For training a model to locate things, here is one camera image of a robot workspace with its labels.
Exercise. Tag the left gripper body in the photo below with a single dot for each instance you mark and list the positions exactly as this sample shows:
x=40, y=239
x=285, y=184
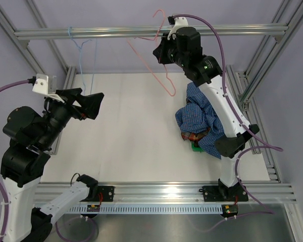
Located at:
x=62, y=113

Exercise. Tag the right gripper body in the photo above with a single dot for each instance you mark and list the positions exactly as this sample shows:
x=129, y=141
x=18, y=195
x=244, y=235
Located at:
x=168, y=54

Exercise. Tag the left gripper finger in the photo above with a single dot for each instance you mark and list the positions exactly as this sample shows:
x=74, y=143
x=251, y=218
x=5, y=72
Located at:
x=70, y=96
x=90, y=105

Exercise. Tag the light blue wire hanger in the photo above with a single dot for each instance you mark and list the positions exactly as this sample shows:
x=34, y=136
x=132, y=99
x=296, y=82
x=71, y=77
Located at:
x=80, y=58

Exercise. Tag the blue checked shirt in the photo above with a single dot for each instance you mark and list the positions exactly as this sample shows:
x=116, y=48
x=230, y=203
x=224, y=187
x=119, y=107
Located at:
x=197, y=116

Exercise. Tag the brown red plaid shirt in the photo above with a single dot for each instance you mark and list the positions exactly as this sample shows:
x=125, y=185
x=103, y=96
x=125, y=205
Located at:
x=193, y=137

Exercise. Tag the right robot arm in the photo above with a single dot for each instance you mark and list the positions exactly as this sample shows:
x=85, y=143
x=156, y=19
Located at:
x=182, y=46

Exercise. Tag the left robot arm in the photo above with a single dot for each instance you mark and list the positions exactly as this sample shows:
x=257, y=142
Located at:
x=31, y=138

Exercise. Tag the green plastic tray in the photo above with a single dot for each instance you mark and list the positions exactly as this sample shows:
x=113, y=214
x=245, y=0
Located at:
x=196, y=148

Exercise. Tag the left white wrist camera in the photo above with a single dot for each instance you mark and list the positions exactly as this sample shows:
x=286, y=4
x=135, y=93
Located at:
x=46, y=85

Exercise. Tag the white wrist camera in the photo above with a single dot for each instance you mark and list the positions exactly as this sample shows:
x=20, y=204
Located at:
x=46, y=85
x=177, y=23

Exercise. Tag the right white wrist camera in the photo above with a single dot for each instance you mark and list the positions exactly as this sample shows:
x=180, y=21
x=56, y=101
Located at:
x=177, y=23

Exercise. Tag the aluminium frame top rail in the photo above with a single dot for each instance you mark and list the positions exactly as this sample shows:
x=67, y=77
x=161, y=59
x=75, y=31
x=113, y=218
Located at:
x=141, y=31

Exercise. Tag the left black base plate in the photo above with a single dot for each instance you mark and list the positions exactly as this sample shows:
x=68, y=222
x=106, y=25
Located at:
x=105, y=193

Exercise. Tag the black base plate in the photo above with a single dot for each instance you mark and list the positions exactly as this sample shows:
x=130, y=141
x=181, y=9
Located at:
x=223, y=194
x=105, y=193

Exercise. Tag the white slotted cable duct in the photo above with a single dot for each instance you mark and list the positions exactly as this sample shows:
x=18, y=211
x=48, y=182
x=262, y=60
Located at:
x=146, y=209

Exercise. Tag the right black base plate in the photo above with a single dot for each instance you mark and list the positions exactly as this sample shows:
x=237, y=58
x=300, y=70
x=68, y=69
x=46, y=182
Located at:
x=223, y=194

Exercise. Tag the front aluminium rail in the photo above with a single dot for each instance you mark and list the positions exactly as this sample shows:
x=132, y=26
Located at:
x=172, y=193

